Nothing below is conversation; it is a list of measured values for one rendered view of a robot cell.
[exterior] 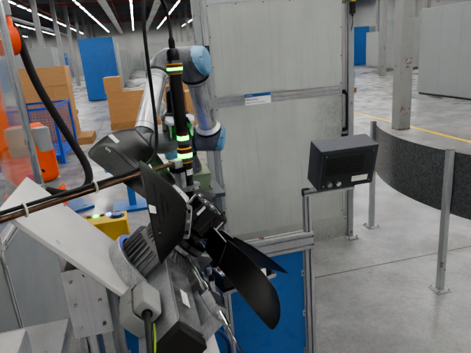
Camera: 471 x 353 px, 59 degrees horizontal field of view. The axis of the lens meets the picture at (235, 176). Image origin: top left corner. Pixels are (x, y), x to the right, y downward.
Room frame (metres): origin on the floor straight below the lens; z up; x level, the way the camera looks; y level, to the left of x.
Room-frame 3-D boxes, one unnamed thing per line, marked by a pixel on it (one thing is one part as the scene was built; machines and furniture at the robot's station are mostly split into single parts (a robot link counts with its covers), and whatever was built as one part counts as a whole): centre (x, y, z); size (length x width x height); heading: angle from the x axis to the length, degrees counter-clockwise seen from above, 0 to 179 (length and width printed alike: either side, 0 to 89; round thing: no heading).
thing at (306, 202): (1.66, -0.29, 0.96); 0.03 x 0.03 x 0.20; 13
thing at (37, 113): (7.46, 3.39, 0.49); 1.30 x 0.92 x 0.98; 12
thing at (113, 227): (1.48, 0.51, 1.02); 0.16 x 0.10 x 0.11; 103
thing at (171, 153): (1.45, 0.22, 1.34); 0.11 x 0.08 x 0.11; 78
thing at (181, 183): (1.18, 0.15, 1.31); 0.09 x 0.07 x 0.10; 138
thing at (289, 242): (1.56, 0.12, 0.82); 0.90 x 0.04 x 0.08; 103
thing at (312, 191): (1.68, -0.39, 1.04); 0.24 x 0.03 x 0.03; 103
